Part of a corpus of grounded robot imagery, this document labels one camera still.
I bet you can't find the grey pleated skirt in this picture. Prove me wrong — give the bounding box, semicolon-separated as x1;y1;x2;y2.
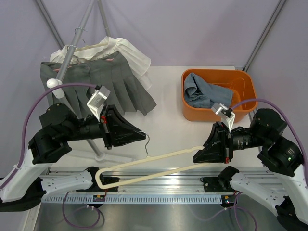
40;51;156;118

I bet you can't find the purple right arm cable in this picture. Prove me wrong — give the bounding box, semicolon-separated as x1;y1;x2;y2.
192;98;308;228

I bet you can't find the white pleated skirt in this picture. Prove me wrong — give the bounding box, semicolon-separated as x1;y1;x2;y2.
50;36;153;91

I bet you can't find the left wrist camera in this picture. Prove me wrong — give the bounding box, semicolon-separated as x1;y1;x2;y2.
87;86;110;121

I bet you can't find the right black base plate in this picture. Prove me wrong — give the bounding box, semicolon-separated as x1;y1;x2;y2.
200;177;242;193

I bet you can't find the aluminium mounting rail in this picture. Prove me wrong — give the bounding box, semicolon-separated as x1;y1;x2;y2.
45;166;294;195

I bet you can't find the white slotted cable duct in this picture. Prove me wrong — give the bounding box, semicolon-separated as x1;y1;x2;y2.
43;193;222;205

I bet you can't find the blue denim skirt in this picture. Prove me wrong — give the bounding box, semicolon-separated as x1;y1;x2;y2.
183;73;233;108

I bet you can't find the right frame post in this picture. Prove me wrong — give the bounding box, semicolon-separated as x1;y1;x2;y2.
242;0;288;72

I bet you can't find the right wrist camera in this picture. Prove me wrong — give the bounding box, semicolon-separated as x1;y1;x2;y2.
211;103;235;131

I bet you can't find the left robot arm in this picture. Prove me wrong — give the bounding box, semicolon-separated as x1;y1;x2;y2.
0;103;146;212

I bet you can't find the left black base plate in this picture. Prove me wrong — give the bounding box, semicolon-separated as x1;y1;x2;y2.
76;177;120;193

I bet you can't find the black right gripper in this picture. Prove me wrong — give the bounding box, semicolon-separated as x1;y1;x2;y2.
192;120;268;162

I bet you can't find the pink hanger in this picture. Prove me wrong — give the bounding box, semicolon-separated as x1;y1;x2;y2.
54;58;114;73

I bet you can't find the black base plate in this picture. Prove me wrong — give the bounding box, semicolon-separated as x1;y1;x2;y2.
200;177;242;193
76;177;120;193

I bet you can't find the orange plastic basket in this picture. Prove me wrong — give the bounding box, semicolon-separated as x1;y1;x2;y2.
181;69;257;122

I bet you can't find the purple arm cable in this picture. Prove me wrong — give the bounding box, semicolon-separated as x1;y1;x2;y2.
192;98;308;228
0;82;105;228

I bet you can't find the cream hanger of white skirt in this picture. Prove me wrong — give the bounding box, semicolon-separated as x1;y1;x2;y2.
76;43;108;51

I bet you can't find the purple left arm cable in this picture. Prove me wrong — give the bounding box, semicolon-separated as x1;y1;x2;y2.
0;82;105;228

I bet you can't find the cream plastic hanger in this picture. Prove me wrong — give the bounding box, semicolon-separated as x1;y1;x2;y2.
94;146;207;190

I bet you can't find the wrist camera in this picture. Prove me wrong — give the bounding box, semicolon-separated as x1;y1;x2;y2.
87;86;110;121
211;103;235;131

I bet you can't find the left frame post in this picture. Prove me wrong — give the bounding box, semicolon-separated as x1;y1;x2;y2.
33;0;64;49

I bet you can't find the frame post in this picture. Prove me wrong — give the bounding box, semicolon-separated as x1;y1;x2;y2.
33;0;64;49
242;0;288;72

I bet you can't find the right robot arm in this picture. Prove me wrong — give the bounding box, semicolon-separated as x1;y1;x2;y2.
193;108;308;231

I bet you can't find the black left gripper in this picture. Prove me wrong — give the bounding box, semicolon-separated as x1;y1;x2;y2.
64;104;147;149

